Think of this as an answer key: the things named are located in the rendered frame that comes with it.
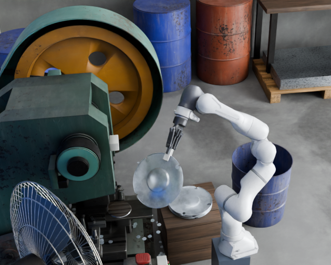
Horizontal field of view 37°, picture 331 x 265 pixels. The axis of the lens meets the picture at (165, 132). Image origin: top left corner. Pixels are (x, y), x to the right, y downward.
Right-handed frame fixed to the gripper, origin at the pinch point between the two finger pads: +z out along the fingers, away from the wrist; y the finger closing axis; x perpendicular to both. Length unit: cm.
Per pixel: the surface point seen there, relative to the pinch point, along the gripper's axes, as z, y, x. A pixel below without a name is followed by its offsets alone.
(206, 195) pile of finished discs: 14, -81, -5
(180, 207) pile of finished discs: 27, -68, -14
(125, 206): 33.6, -2.5, -14.3
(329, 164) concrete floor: -46, -197, 42
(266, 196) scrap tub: 0, -106, 26
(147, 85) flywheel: -30.2, 10.1, -20.3
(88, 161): 16, 60, -3
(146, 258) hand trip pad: 51, 11, 14
